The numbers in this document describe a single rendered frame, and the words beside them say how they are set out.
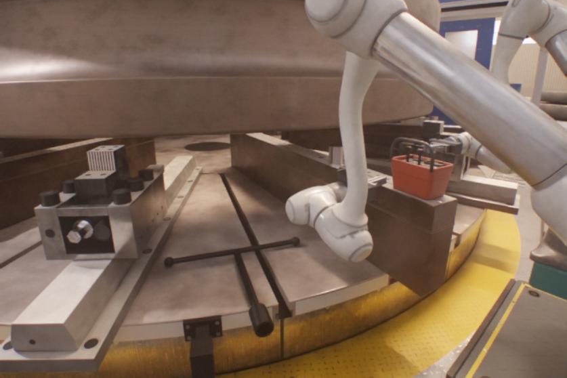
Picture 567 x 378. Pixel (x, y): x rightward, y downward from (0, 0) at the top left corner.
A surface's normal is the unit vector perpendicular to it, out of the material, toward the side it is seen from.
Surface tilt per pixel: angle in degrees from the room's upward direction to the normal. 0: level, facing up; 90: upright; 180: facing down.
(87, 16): 90
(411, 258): 90
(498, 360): 0
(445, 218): 90
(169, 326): 90
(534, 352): 0
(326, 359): 0
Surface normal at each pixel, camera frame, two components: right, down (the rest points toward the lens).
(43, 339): 0.10, 0.26
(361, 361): 0.00, -0.97
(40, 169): 0.96, 0.07
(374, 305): 0.45, 0.23
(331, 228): -0.78, -0.07
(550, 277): -0.76, 0.17
